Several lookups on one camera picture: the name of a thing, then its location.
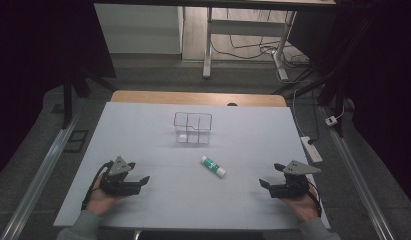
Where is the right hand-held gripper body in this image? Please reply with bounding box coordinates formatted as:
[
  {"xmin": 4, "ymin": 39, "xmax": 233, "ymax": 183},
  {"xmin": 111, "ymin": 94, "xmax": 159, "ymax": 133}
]
[{"xmin": 268, "ymin": 159, "xmax": 322, "ymax": 199}]

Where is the aluminium rail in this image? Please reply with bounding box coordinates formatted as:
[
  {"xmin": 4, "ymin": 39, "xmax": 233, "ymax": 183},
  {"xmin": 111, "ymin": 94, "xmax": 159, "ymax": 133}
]
[
  {"xmin": 319, "ymin": 105, "xmax": 396, "ymax": 240},
  {"xmin": 0, "ymin": 111, "xmax": 81, "ymax": 240}
]

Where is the white cabinet panel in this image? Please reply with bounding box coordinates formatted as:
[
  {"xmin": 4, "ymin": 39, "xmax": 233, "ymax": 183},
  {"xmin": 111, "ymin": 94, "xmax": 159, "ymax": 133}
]
[{"xmin": 93, "ymin": 3, "xmax": 185, "ymax": 55}]

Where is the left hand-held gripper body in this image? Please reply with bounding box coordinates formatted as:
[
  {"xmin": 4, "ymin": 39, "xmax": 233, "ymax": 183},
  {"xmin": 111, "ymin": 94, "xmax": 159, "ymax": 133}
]
[{"xmin": 99, "ymin": 155, "xmax": 143, "ymax": 197}]

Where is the person's left hand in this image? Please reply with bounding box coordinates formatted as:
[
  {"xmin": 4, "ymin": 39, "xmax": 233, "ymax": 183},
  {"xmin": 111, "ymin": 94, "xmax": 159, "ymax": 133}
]
[{"xmin": 85, "ymin": 173, "xmax": 128, "ymax": 218}]

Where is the black metal stand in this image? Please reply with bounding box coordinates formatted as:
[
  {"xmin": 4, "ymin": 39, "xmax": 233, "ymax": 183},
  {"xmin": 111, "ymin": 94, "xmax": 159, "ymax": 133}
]
[
  {"xmin": 60, "ymin": 68, "xmax": 118, "ymax": 130},
  {"xmin": 272, "ymin": 13, "xmax": 377, "ymax": 138}
]

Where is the white desk frame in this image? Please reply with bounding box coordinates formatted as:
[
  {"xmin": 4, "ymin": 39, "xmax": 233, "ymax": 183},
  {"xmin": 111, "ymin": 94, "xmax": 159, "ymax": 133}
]
[{"xmin": 202, "ymin": 6, "xmax": 298, "ymax": 82}]

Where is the black floor plate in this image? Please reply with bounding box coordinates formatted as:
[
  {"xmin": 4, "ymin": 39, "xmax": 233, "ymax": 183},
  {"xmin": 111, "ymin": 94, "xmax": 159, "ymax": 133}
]
[{"xmin": 63, "ymin": 129, "xmax": 90, "ymax": 154}]

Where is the green and white glue stick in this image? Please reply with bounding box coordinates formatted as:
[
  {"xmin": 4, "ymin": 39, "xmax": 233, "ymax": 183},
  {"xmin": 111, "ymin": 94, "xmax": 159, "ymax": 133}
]
[{"xmin": 200, "ymin": 155, "xmax": 227, "ymax": 179}]

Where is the clear acrylic organizer box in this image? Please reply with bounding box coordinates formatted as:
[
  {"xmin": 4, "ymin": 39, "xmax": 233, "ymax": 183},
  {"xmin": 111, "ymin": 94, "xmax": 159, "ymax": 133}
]
[{"xmin": 173, "ymin": 111, "xmax": 214, "ymax": 145}]

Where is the black floor cable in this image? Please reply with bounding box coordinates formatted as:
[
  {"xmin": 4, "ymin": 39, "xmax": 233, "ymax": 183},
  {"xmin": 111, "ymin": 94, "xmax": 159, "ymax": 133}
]
[{"xmin": 210, "ymin": 8, "xmax": 311, "ymax": 68}]

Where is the white floor cable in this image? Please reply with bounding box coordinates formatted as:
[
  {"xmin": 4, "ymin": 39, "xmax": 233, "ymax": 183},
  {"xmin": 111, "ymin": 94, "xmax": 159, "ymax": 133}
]
[{"xmin": 275, "ymin": 59, "xmax": 314, "ymax": 138}]

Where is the white table mat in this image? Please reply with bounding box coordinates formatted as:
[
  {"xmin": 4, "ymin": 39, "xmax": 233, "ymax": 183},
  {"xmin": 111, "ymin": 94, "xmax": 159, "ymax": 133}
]
[{"xmin": 53, "ymin": 101, "xmax": 331, "ymax": 232}]

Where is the white power strip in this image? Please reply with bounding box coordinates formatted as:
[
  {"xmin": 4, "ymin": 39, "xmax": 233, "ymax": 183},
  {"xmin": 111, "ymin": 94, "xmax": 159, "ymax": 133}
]
[{"xmin": 299, "ymin": 135, "xmax": 324, "ymax": 164}]

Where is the person's right hand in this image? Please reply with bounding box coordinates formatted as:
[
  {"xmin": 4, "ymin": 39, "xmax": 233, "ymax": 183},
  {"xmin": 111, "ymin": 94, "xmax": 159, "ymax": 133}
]
[{"xmin": 280, "ymin": 185, "xmax": 323, "ymax": 223}]

